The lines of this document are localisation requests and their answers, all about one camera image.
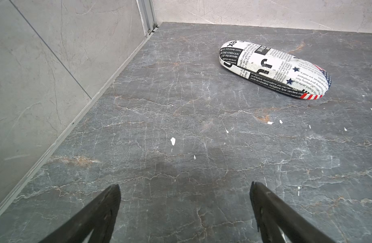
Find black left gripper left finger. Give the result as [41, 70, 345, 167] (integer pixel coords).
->
[41, 184, 121, 243]

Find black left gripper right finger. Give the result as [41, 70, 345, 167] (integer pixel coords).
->
[250, 181, 334, 243]

